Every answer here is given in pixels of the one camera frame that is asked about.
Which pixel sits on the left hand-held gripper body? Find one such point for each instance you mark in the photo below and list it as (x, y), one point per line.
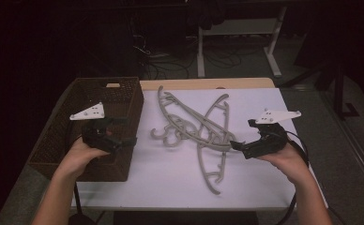
(95, 135)

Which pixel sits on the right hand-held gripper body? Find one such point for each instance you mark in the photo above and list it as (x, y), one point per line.
(269, 140)

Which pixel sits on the brown wicker basket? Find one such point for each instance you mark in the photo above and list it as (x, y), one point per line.
(122, 93)

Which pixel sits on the grey plastic clothes hanger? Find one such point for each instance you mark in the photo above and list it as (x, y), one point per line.
(161, 103)
(187, 110)
(202, 168)

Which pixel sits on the person's left hand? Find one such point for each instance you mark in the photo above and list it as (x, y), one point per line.
(77, 157)

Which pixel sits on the person's right hand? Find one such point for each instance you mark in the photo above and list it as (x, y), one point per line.
(291, 164)

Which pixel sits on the black metal stand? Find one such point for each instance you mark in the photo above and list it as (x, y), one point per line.
(339, 93)

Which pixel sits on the white metal desk frame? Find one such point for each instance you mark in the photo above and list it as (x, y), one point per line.
(201, 56)

